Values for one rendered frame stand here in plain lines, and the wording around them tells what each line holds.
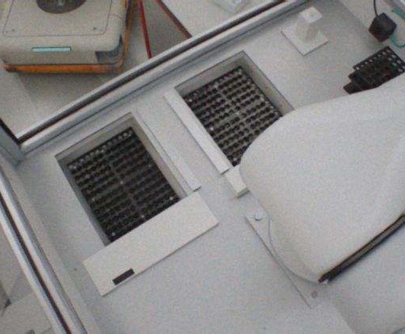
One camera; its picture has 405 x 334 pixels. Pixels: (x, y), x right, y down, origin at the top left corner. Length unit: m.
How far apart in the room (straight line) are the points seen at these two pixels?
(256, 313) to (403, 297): 0.56
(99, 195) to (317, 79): 0.58
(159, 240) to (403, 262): 0.61
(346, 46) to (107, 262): 0.77
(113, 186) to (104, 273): 0.21
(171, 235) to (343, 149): 0.58
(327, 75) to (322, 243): 0.78
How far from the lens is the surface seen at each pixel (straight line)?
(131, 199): 0.97
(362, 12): 1.22
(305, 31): 1.10
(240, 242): 0.89
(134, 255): 0.88
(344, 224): 0.34
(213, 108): 1.09
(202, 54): 1.06
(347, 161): 0.35
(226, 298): 0.87
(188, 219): 0.89
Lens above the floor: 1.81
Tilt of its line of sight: 67 degrees down
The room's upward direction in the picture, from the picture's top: 1 degrees counter-clockwise
